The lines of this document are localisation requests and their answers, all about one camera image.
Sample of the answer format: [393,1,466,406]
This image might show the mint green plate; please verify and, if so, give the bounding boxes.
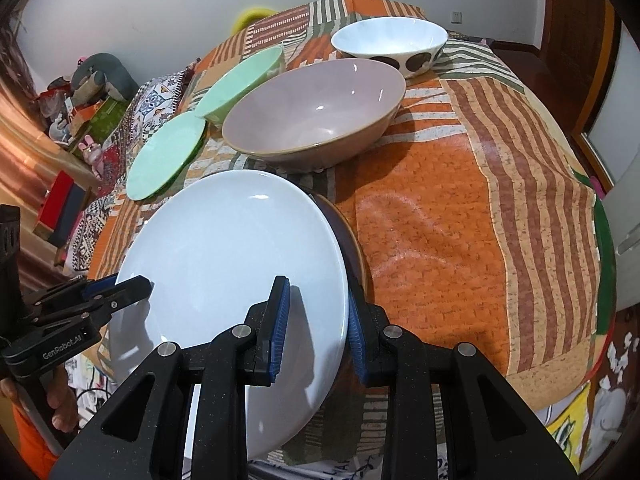
[126,112,206,202]

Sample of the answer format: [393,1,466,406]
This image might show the white plate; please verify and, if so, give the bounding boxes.
[108,170,348,458]

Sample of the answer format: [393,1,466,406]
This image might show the grey plush toy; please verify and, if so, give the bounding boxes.
[70,53,139,107]

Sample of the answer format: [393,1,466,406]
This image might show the white bowl brown dots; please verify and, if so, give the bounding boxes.
[331,16,448,79]

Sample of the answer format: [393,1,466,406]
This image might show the orange brown curtain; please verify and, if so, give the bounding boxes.
[0,22,96,289]

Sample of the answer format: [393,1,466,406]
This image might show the yellow foam arch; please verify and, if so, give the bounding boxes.
[231,6,277,35]

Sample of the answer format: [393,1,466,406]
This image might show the pink rabbit toy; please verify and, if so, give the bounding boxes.
[78,134,104,179]

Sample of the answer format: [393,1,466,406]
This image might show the red box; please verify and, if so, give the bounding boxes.
[34,170,75,240]

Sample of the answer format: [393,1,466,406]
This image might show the pink beige bowl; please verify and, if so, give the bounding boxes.
[221,58,406,174]

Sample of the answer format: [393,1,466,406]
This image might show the orange patchwork striped blanket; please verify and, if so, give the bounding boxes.
[86,0,618,466]

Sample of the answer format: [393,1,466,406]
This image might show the mint green bowl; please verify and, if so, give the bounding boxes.
[194,46,285,127]

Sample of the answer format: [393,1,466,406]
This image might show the green gift bag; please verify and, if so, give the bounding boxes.
[68,98,129,159]

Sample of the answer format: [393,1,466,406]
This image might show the patterned geometric quilt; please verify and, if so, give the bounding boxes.
[63,64,195,278]

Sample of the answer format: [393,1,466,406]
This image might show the person's left hand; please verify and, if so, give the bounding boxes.
[0,364,82,434]

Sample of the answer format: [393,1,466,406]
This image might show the dark purple plate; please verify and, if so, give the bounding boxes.
[311,193,370,386]

